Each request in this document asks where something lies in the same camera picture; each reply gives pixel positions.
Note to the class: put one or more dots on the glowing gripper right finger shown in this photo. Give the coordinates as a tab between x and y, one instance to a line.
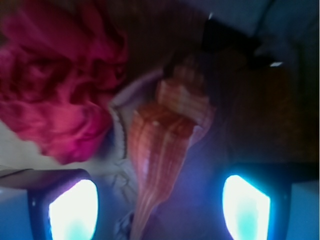
256	200

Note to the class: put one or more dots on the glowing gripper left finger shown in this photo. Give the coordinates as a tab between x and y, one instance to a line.
63	204

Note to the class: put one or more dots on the orange spiral conch shell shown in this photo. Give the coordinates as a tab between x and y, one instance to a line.
161	134

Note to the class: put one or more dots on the crumpled red paper ball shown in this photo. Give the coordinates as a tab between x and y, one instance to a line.
58	71

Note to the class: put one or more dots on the brown paper bag enclosure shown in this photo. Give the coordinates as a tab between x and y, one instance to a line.
264	115

